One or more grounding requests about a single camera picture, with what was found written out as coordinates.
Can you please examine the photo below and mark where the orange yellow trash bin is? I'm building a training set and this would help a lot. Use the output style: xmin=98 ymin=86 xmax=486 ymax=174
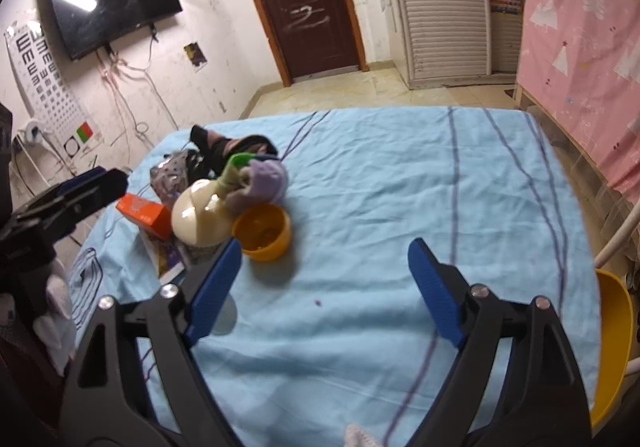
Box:
xmin=590 ymin=269 xmax=634 ymax=434

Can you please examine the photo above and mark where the left white gloved hand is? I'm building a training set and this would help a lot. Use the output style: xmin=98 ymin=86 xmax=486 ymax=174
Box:
xmin=32 ymin=274 xmax=76 ymax=375

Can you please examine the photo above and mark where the cream round ball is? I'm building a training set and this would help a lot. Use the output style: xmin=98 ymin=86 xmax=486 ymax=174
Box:
xmin=171 ymin=180 xmax=234 ymax=248

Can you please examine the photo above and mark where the orange plastic bowl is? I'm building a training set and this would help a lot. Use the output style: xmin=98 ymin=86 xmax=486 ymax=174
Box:
xmin=232 ymin=204 xmax=292 ymax=263

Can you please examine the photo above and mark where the eye chart poster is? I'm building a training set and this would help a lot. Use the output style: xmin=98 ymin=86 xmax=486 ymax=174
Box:
xmin=4 ymin=20 xmax=101 ymax=164

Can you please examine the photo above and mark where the orange carton box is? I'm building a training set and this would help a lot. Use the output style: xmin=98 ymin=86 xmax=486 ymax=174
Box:
xmin=116 ymin=193 xmax=172 ymax=240

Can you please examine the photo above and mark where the green sponge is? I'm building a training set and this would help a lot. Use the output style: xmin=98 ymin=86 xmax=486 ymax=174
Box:
xmin=218 ymin=152 xmax=270 ymax=189

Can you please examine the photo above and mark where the purple knitted cloth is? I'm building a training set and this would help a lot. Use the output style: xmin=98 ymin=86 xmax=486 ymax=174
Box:
xmin=224 ymin=158 xmax=288 ymax=214

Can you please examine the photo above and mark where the light blue bed sheet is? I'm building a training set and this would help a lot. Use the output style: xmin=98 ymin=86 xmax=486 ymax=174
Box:
xmin=62 ymin=107 xmax=600 ymax=446

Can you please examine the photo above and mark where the black pink garment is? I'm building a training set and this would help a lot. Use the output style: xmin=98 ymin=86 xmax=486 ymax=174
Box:
xmin=190 ymin=126 xmax=278 ymax=176

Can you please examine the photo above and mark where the pink tree-print curtain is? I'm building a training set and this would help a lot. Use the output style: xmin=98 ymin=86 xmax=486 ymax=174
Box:
xmin=518 ymin=0 xmax=639 ymax=202

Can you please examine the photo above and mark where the white louvered wardrobe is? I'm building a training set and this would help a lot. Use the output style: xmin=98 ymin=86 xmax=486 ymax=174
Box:
xmin=396 ymin=0 xmax=491 ymax=89

